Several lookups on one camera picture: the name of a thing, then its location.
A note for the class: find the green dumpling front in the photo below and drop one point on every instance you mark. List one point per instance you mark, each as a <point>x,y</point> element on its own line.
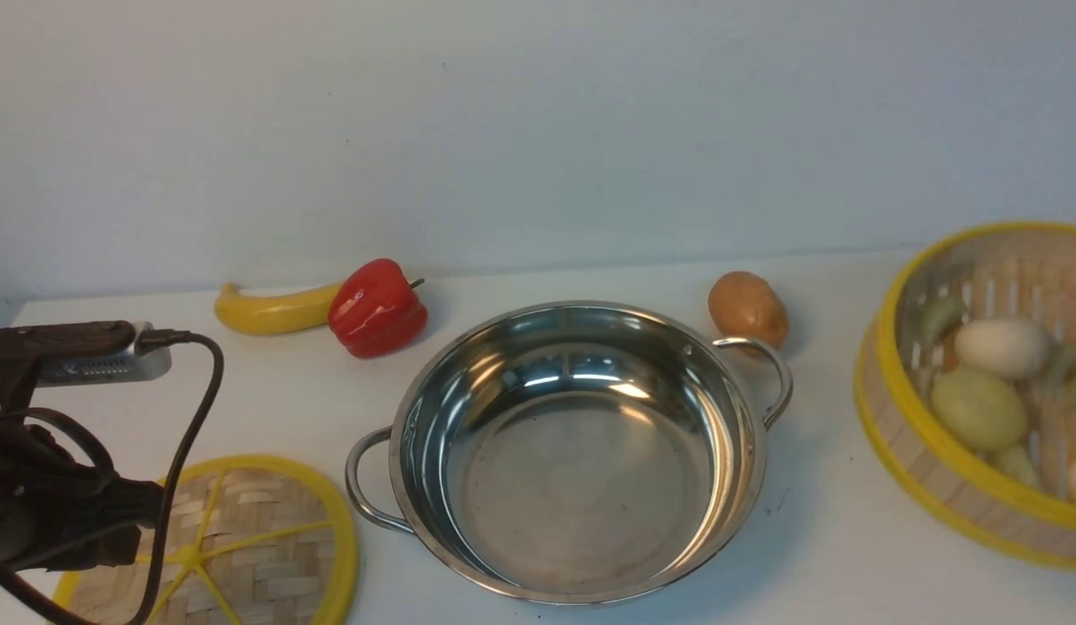
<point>1016,464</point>

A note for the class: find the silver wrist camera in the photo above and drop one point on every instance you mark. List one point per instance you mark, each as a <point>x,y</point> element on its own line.
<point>128,365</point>

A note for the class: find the green dumpling left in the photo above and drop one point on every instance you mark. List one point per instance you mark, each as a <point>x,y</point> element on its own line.
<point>938,317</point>

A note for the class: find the woven bamboo steamer lid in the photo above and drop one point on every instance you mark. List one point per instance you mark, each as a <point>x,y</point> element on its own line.
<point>257,539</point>

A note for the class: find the brown potato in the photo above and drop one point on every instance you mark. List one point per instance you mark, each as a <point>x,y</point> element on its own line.
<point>744,304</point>

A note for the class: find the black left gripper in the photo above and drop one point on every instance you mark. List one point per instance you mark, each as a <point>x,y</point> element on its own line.
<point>63,506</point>

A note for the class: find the stainless steel pot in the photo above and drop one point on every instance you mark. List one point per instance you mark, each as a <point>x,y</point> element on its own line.
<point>576,453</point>

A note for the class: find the red bell pepper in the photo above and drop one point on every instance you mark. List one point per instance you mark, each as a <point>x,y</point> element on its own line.
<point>377,311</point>

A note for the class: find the yellow banana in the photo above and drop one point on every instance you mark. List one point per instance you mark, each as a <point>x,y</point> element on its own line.
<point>274,315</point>

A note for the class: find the bamboo steamer basket yellow rim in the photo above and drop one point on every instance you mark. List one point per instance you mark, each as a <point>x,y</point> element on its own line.
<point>1021,269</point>

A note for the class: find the pale green bun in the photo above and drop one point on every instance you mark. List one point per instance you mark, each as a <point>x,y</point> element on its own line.
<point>982,411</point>

